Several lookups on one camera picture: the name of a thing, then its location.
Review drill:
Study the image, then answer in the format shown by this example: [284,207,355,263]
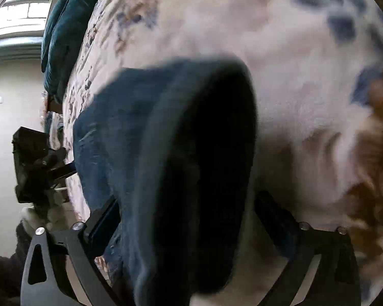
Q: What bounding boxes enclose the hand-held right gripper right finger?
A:
[254,191,361,306]

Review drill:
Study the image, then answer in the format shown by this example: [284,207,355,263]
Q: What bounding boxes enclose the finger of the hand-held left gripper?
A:
[46,147,68,166]
[48,162,78,183]

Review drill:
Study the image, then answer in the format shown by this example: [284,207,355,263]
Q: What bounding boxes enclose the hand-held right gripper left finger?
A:
[21,198,122,306]

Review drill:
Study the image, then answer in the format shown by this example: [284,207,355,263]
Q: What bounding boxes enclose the floral bed sheet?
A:
[61,0,383,306]

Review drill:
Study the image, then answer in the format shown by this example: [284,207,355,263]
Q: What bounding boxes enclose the person's left hand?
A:
[21,194,70,231]

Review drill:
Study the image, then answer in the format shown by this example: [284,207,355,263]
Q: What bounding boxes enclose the dark blue jeans pants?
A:
[72,56,259,306]

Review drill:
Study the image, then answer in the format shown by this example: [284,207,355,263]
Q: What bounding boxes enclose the window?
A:
[0,0,52,32]

